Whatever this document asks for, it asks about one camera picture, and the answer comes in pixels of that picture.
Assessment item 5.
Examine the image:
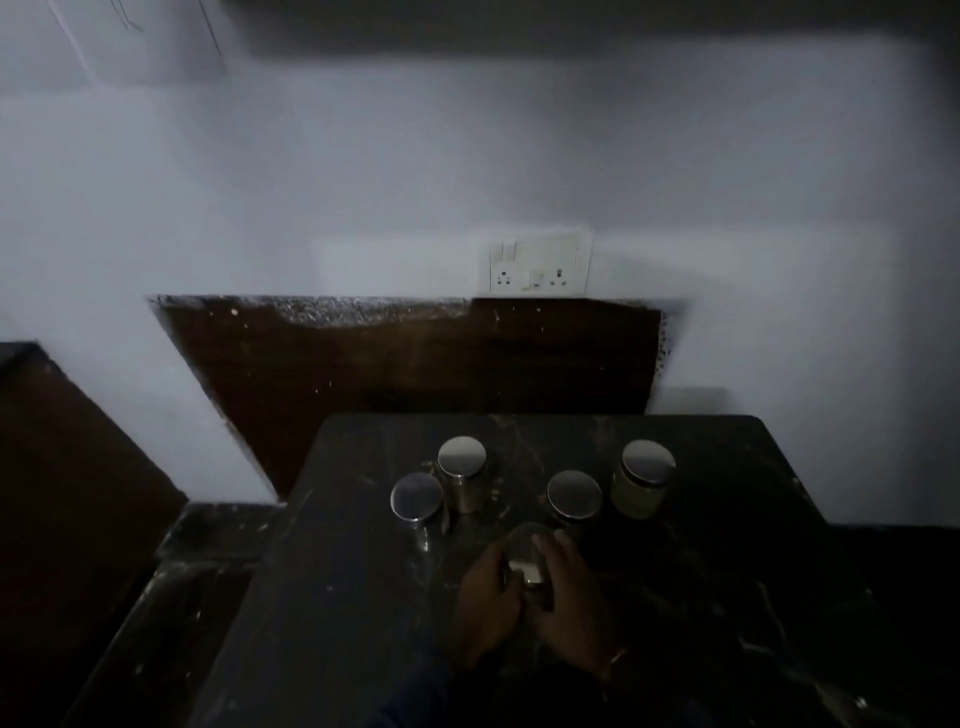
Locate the dark brown wooden wall panel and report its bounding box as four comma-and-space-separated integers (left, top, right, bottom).
149, 294, 680, 500

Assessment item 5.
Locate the person's right hand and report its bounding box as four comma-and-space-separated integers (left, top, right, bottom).
524, 528, 624, 680

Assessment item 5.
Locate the cinnamon jar steel lid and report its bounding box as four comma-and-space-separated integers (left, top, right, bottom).
500, 522, 560, 594

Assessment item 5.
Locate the person's left forearm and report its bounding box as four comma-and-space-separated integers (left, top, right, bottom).
367, 659, 481, 728

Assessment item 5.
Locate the white wall socket switch panel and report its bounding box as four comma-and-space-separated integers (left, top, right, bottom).
479, 228, 594, 298

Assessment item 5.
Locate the person's left hand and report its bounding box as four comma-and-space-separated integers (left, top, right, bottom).
448, 541, 526, 671

